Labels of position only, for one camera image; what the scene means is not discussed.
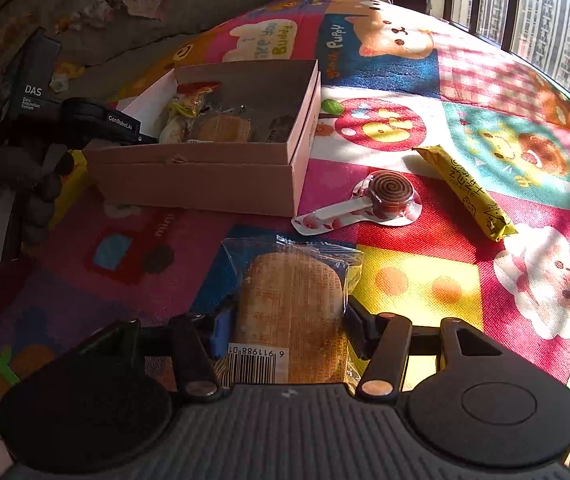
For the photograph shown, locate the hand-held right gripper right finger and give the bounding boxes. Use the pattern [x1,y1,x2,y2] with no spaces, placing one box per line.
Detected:
[344,295,514,404]

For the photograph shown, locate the pink cardboard box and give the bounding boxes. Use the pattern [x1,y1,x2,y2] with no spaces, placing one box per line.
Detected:
[82,59,322,218]

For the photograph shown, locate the colourful cartoon play mat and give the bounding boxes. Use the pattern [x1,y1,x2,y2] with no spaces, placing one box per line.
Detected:
[0,0,570,397]

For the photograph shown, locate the spiral lollipop in wrapper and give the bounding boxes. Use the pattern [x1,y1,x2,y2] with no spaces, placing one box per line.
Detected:
[291,170,424,236]

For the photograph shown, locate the pile of pink clothes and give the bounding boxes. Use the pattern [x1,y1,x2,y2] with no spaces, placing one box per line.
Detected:
[79,0,187,22]

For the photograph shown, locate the black window frame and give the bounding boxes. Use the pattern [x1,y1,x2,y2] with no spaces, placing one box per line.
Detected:
[440,0,522,52]

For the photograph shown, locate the yellow snack bar packet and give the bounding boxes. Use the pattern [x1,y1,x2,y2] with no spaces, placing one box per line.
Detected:
[411,143,519,242]

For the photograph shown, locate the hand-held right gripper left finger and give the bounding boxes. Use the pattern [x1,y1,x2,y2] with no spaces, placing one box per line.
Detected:
[61,309,234,404]

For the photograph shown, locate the white and yellow toy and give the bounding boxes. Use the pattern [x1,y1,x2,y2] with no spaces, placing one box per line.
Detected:
[49,62,86,94]

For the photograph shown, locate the orange cartoon snack packet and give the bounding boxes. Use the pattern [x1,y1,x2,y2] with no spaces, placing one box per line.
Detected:
[165,81,222,119]

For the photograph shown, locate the grain bar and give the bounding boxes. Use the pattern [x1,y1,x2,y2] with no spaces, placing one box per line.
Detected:
[187,112,254,144]

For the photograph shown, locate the grey sofa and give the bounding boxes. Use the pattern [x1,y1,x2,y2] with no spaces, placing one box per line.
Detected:
[0,0,318,111]

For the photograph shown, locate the brown bun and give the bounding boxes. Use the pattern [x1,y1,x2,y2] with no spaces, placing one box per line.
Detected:
[221,237,364,397]

